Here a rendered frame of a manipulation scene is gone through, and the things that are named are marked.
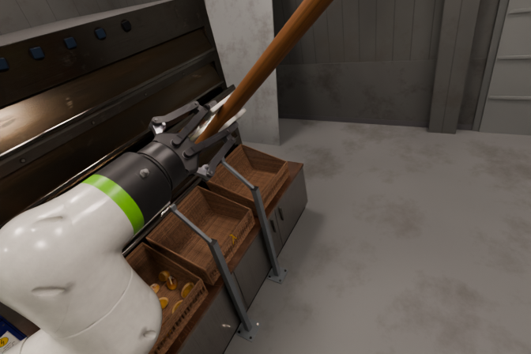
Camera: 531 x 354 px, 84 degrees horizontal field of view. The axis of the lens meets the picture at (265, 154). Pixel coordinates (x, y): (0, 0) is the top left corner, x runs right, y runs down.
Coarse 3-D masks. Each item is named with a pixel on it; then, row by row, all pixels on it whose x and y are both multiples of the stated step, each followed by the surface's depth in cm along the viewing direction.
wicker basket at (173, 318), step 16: (128, 256) 181; (144, 256) 188; (160, 256) 184; (144, 272) 188; (176, 272) 185; (160, 288) 188; (176, 288) 185; (192, 288) 166; (192, 304) 174; (176, 320) 158; (160, 336) 151; (176, 336) 160; (160, 352) 152
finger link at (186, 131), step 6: (204, 108) 52; (198, 114) 51; (204, 114) 52; (192, 120) 50; (198, 120) 50; (186, 126) 48; (192, 126) 49; (180, 132) 47; (186, 132) 47; (174, 138) 45; (180, 138) 46; (174, 144) 45
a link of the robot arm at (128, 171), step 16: (128, 160) 38; (144, 160) 38; (112, 176) 35; (128, 176) 36; (144, 176) 37; (160, 176) 38; (128, 192) 35; (144, 192) 36; (160, 192) 38; (144, 208) 36; (160, 208) 40; (144, 224) 38
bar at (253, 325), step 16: (224, 160) 197; (240, 176) 197; (256, 192) 196; (176, 208) 164; (256, 208) 205; (192, 224) 164; (208, 240) 164; (272, 240) 226; (272, 256) 232; (224, 272) 175; (272, 272) 249; (240, 304) 196; (240, 336) 211
